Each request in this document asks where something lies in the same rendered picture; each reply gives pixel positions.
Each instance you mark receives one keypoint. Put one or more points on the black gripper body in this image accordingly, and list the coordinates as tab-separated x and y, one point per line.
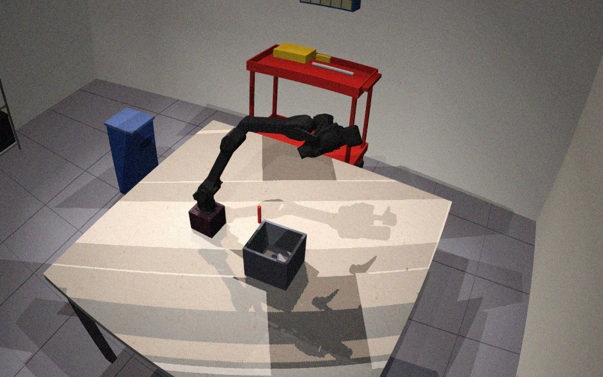
355	136

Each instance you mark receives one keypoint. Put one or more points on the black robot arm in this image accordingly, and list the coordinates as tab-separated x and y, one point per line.
327	136

